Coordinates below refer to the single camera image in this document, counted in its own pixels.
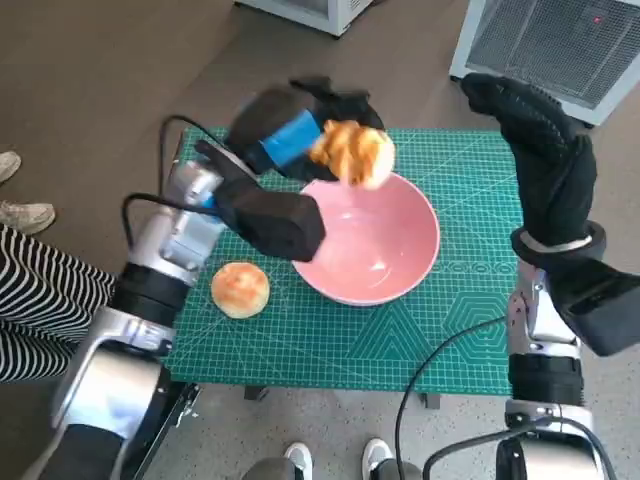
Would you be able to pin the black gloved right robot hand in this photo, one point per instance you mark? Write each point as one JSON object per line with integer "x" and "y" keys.
{"x": 555, "y": 175}

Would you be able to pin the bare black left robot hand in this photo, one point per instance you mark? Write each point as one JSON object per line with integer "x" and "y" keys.
{"x": 270, "y": 125}

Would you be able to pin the oblong grilled toy bread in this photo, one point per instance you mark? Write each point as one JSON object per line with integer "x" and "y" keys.
{"x": 360, "y": 152}

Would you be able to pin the pink bowl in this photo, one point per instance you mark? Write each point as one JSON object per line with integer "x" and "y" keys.
{"x": 380, "y": 240}

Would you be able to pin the round toy bread bun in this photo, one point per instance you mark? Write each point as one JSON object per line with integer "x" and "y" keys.
{"x": 240, "y": 290}

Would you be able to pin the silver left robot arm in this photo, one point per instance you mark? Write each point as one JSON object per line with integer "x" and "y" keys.
{"x": 115, "y": 370}

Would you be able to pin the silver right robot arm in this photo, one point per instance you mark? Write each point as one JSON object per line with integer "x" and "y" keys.
{"x": 545, "y": 375}

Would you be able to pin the white cabinet with glass front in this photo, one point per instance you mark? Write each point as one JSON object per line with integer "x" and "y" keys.
{"x": 305, "y": 10}

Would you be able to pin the white cabinet with mesh front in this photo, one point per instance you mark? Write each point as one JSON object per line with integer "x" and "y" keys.
{"x": 545, "y": 45}

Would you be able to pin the green cutting mat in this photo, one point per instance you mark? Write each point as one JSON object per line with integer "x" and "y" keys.
{"x": 310, "y": 345}

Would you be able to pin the person's white shoe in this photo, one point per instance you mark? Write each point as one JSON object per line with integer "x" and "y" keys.
{"x": 27, "y": 216}
{"x": 9, "y": 166}

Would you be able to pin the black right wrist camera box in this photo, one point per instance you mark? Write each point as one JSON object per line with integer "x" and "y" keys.
{"x": 600, "y": 305}

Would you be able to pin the black table leg bracket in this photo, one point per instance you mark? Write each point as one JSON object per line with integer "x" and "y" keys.
{"x": 255, "y": 393}
{"x": 433, "y": 401}

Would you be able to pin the black metal frame bar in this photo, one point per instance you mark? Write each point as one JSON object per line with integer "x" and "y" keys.
{"x": 165, "y": 430}

